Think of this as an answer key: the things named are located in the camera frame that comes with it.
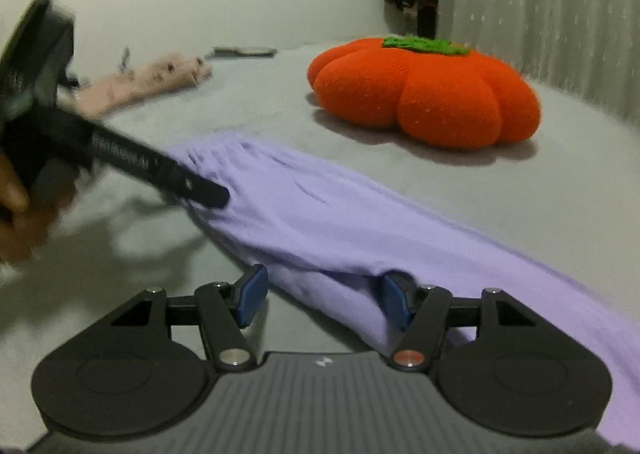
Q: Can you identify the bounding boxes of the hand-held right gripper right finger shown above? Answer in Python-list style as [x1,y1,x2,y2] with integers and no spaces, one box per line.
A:
[381,273,533,371]

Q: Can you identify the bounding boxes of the purple pants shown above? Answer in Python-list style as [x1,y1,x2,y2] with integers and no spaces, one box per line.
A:
[165,134,640,450]

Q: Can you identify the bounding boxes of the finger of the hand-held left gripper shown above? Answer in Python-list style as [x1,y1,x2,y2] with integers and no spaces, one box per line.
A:
[160,159,231,209]

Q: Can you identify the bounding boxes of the large orange pumpkin cushion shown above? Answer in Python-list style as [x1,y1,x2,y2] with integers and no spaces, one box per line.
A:
[307,35,542,150]

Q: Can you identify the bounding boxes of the grey bed sheet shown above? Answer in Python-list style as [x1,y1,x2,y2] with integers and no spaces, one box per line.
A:
[0,42,640,454]

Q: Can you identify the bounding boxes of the dark flat phone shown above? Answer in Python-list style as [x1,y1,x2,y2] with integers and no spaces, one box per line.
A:
[204,45,278,60]

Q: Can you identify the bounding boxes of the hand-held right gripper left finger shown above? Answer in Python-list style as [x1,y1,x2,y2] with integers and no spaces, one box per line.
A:
[109,263,270,371]

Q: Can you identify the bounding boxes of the grey star print curtain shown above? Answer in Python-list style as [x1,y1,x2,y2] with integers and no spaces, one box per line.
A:
[435,0,640,125]

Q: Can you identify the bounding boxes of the person's left hand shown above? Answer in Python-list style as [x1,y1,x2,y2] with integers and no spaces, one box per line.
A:
[0,154,76,262]

